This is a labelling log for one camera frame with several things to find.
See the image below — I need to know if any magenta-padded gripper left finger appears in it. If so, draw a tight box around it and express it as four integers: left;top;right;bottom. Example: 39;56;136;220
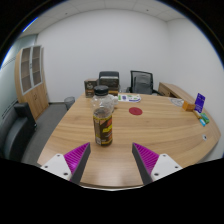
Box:
40;142;92;185

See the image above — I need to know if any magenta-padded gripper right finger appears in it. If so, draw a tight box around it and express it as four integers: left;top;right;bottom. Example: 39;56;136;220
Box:
132;143;184;185

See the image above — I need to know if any clear black-capped drink bottle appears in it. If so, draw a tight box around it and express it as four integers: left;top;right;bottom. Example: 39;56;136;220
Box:
91;85;115;147

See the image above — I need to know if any black leather sofa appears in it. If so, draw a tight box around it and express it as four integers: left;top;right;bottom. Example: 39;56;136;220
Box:
0;102;38;163

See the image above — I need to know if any small yellow pack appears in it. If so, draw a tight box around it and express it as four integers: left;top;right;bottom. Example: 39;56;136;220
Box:
192;109;202;120

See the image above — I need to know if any flat round red coaster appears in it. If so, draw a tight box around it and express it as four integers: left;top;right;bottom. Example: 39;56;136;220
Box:
128;106;144;116

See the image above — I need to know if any green flat box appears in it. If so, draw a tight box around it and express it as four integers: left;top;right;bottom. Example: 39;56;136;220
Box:
199;112;211;124

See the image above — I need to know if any grey waste bin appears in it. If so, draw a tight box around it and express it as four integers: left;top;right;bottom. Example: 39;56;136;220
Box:
63;96;76;111

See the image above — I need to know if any small orange box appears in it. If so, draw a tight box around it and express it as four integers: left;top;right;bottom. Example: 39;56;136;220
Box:
181;100;196;112

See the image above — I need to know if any round grey paper disc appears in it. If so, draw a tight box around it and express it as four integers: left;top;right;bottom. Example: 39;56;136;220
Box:
169;97;185;108

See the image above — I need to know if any wooden cabinet with glass doors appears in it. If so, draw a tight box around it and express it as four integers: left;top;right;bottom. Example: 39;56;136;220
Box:
14;45;50;121

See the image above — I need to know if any purple standing sign card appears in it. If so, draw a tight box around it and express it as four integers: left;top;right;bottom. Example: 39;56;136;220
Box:
194;92;206;114

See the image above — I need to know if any wooden side desk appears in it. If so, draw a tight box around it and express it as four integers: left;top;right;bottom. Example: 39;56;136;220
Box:
157;82;196;101

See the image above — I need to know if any tall brown carton box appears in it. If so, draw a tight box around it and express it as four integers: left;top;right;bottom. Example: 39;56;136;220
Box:
84;78;99;98

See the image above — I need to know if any brown flat carton box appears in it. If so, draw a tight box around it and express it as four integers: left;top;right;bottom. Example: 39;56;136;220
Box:
108;85;121;96

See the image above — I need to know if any black mesh-back office chair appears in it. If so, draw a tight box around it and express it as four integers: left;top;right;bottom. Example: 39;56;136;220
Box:
125;70;161;96

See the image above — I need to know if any ceiling strip light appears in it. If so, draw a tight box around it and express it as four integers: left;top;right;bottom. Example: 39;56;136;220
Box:
22;17;39;33

